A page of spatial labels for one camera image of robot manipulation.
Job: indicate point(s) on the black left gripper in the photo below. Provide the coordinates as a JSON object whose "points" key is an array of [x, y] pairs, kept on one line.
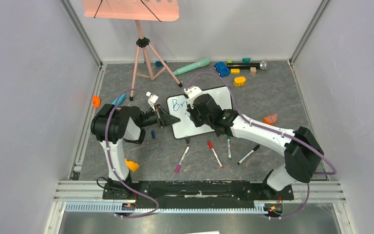
{"points": [[165, 119]]}

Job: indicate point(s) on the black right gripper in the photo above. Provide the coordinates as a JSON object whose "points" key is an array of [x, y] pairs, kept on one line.
{"points": [[193, 111]]}

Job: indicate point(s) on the black framed whiteboard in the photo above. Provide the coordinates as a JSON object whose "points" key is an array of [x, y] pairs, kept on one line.
{"points": [[177, 106]]}

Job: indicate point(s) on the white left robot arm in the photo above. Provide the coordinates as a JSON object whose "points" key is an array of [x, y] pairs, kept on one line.
{"points": [[114, 125]]}

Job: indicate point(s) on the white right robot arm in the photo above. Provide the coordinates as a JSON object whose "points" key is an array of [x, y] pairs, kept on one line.
{"points": [[300, 149]]}

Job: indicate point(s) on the red whiteboard marker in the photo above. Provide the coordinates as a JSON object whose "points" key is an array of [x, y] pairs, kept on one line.
{"points": [[215, 154]]}

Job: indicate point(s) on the green whiteboard marker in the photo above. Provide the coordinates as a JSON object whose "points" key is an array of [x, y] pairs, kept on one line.
{"points": [[229, 147]]}

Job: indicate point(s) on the purple whiteboard marker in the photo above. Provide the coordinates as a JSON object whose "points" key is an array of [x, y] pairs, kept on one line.
{"points": [[182, 159]]}

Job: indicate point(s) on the black whiteboard marker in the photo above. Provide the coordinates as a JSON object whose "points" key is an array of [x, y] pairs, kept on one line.
{"points": [[248, 154]]}

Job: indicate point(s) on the blue toy microphone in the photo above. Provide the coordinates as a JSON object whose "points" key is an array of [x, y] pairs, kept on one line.
{"points": [[119, 100]]}

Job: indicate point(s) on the blue toy car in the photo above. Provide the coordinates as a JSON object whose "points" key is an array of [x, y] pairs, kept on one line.
{"points": [[221, 69]]}

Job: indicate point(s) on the yellow oval block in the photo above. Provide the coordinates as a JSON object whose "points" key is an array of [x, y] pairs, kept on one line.
{"points": [[239, 81]]}

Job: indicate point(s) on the mint green toy microphone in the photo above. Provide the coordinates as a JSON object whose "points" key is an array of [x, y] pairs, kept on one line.
{"points": [[201, 63]]}

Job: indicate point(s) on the yellow rectangular block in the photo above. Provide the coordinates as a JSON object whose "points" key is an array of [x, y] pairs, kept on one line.
{"points": [[234, 71]]}

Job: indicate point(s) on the pink music stand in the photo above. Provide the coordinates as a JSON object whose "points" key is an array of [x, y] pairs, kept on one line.
{"points": [[138, 11]]}

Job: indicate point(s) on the orange stair block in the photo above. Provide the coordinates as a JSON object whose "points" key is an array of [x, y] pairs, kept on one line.
{"points": [[133, 166]]}

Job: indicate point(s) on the beige wooden cube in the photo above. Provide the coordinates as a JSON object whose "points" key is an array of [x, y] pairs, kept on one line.
{"points": [[253, 71]]}

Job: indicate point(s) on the orange semicircle block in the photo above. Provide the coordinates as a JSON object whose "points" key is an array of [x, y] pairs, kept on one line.
{"points": [[271, 119]]}

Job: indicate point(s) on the teal block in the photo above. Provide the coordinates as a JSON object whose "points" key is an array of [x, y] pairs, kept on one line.
{"points": [[246, 60]]}

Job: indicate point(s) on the small orange block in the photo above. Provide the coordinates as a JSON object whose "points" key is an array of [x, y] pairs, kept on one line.
{"points": [[96, 101]]}

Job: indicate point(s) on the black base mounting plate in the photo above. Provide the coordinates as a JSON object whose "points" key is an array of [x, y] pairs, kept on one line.
{"points": [[197, 194]]}

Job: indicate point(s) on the black silver microphone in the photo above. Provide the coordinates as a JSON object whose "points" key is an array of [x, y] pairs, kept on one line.
{"points": [[247, 65]]}

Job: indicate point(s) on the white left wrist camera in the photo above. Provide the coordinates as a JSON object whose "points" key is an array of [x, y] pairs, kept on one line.
{"points": [[152, 99]]}

